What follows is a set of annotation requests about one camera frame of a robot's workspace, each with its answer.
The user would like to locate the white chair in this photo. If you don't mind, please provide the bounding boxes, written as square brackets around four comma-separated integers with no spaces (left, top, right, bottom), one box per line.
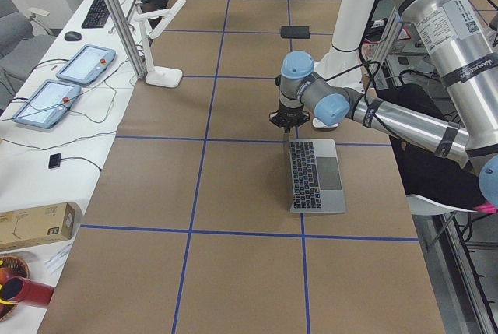
[406,195,497,216]

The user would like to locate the grey laptop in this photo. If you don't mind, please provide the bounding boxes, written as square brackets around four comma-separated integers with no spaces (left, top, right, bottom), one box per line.
[284,139,346,213]

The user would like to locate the teach pendant tablet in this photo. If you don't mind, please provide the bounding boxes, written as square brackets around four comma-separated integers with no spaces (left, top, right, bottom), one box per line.
[56,44,116,86]
[12,80,82,129]

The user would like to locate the black desk mouse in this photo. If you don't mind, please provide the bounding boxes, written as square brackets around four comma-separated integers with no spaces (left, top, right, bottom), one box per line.
[64,31,82,42]

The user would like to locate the small black puck device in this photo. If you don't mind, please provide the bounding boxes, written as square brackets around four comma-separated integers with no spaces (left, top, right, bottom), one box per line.
[48,153,62,169]

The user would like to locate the seated person in black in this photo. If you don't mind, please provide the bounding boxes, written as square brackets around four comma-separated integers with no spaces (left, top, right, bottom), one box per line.
[377,84,497,213]

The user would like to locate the woven fruit basket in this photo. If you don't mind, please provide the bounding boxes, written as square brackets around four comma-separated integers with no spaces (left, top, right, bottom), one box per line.
[1,255,30,321]

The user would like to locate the aluminium frame post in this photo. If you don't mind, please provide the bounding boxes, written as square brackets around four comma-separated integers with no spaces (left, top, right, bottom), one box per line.
[104,0,146,79]

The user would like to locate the black keyboard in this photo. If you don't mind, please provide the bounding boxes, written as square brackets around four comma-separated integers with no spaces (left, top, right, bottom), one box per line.
[81,0,110,29]

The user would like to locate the lower teach pendant tablet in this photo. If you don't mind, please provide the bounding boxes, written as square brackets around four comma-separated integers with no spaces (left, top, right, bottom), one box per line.
[12,80,82,129]

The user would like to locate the white computer mouse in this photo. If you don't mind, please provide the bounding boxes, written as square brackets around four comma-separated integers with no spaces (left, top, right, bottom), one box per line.
[312,118,339,130]

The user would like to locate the upper teach pendant tablet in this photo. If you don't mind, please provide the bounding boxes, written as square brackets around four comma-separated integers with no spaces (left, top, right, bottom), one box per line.
[56,44,116,86]

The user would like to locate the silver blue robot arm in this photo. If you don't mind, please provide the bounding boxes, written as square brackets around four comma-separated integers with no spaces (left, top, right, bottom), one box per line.
[270,0,497,213]

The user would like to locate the white desk lamp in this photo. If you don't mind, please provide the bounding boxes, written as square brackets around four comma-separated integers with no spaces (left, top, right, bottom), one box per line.
[133,0,187,88]

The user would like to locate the black mouse pad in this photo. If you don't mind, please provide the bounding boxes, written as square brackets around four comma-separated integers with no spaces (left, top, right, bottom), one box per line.
[280,26,310,40]

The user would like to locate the cardboard lamp box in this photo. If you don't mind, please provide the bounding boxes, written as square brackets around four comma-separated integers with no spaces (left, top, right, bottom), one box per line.
[1,202,82,251]

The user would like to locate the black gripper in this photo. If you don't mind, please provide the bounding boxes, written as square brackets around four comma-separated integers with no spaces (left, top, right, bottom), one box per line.
[268,104,310,143]

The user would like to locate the red cylinder bottle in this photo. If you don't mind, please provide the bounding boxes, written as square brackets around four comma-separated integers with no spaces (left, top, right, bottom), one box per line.
[1,276,54,308]

